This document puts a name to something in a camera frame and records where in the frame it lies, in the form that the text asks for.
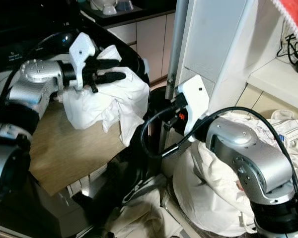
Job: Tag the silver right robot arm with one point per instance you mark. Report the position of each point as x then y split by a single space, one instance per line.
243 148

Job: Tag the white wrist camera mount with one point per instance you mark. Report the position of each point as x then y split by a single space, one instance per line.
83 52
193 96

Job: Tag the red cloth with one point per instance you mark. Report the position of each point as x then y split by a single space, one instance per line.
295 17

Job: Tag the white cabinet panel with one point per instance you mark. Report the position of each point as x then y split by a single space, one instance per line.
223 34

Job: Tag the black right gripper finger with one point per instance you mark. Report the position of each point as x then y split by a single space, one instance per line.
155 115

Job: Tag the white cloth garment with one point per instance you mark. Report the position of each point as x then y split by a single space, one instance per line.
109 106

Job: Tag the beige kitchen cabinet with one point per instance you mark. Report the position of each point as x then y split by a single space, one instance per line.
149 39

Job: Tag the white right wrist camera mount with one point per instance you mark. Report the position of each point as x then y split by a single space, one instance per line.
193 96

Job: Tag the white laundry bag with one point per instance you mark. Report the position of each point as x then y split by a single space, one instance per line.
203 198

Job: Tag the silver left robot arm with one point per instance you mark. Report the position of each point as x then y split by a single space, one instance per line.
37 77

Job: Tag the cream cloth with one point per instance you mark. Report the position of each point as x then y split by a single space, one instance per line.
139 215

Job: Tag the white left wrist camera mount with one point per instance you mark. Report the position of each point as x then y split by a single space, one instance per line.
83 52

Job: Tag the white ceramic pot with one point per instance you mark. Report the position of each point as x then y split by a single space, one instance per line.
109 6

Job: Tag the grey metal pole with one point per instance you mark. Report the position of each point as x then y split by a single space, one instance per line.
180 39

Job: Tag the white striped cloth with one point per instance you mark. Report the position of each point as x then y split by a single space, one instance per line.
288 129

